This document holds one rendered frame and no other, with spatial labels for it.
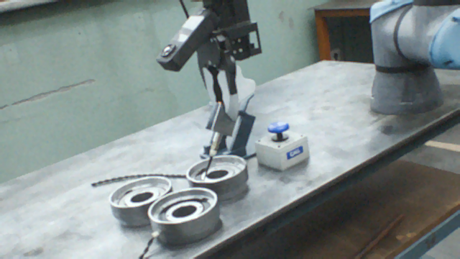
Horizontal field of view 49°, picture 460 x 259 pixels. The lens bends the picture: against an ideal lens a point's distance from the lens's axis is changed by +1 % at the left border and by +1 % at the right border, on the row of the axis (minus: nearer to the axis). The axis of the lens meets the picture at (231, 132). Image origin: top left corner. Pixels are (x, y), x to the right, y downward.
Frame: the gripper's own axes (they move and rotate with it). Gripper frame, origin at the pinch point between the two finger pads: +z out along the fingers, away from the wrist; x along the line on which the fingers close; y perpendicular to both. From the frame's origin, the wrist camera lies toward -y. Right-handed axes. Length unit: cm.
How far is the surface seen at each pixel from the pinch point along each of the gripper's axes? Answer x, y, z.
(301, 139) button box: -3.1, 12.8, 8.8
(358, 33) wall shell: 170, 212, 42
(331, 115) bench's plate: 10.0, 32.7, 13.2
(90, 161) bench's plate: 38.6, -14.2, 12.9
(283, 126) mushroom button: -1.4, 10.5, 5.9
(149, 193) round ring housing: 5.5, -14.5, 10.4
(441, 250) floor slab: 33, 99, 93
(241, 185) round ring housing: -4.4, -2.3, 11.4
